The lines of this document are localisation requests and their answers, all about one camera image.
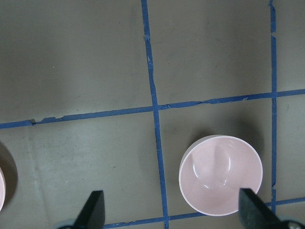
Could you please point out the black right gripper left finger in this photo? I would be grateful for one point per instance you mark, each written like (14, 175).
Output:
(92, 214)

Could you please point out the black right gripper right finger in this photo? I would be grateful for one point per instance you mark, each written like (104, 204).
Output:
(254, 214)

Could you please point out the pink bowl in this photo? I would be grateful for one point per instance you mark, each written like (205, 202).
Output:
(212, 171)

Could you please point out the pink plate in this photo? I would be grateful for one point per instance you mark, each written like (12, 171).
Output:
(2, 189)

